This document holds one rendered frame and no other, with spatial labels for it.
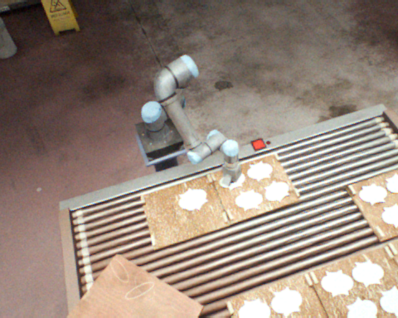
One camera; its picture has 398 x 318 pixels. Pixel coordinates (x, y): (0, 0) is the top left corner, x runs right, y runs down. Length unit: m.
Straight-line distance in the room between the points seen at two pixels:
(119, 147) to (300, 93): 1.88
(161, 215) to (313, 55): 2.95
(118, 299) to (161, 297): 0.19
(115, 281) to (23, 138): 2.59
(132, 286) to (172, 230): 0.37
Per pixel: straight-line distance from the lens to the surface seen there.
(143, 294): 1.80
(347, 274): 1.94
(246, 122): 3.70
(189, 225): 2.01
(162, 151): 2.34
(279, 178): 2.15
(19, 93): 4.69
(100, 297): 1.85
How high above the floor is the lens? 2.70
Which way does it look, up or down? 56 degrees down
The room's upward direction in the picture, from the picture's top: 6 degrees counter-clockwise
